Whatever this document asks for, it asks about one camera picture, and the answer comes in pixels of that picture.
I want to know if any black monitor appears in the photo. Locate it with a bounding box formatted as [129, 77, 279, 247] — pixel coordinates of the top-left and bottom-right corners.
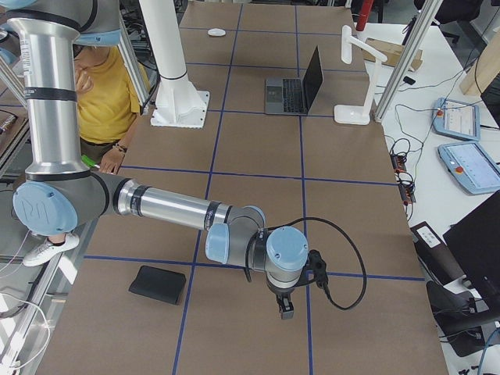
[444, 191, 499, 305]

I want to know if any white desk lamp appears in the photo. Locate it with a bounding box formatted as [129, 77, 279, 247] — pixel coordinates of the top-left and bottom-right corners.
[333, 25, 388, 126]

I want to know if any grey laptop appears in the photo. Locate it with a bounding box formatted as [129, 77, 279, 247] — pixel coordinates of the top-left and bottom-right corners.
[265, 46, 323, 115]

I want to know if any black mouse pad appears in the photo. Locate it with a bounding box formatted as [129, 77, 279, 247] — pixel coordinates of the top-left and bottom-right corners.
[128, 265, 186, 305]

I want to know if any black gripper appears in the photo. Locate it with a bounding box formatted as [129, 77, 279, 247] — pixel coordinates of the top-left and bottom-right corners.
[266, 279, 305, 320]

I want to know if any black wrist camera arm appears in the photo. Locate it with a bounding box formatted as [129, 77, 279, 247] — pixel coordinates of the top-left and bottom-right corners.
[308, 250, 330, 295]

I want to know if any upper blue teach pendant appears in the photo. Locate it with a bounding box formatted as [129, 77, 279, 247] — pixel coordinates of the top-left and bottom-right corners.
[431, 97, 480, 141]

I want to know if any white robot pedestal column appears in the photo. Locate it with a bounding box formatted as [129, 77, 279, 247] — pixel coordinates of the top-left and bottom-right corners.
[140, 0, 210, 129]

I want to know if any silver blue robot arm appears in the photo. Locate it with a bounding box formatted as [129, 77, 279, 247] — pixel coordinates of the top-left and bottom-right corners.
[2, 1, 309, 319]

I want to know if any red cylinder object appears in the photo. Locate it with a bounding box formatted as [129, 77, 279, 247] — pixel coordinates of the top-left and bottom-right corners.
[355, 0, 373, 31]

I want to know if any brown cardboard box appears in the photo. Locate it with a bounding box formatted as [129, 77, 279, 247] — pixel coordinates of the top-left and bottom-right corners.
[366, 38, 423, 71]

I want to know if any aluminium frame post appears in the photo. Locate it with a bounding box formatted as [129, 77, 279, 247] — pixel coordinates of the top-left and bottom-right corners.
[374, 0, 443, 123]

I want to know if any person in yellow shirt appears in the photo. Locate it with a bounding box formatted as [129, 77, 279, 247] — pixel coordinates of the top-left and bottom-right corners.
[73, 45, 140, 174]

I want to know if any white computer mouse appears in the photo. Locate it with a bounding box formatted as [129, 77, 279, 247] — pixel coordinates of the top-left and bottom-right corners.
[207, 28, 226, 37]

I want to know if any brown paper table mat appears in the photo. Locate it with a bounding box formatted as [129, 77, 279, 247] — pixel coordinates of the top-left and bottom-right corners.
[37, 2, 447, 374]

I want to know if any blue teach pendant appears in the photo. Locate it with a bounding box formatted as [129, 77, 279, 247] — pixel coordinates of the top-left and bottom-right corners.
[437, 141, 499, 195]
[431, 97, 480, 141]

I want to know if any black power adapter box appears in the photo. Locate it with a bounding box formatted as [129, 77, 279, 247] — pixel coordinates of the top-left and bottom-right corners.
[410, 221, 465, 284]

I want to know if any lower blue teach pendant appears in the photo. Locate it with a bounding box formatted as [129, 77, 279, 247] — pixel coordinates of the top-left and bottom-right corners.
[437, 141, 499, 195]

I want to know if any white sneaker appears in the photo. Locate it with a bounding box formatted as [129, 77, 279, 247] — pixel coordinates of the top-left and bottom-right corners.
[23, 233, 80, 267]

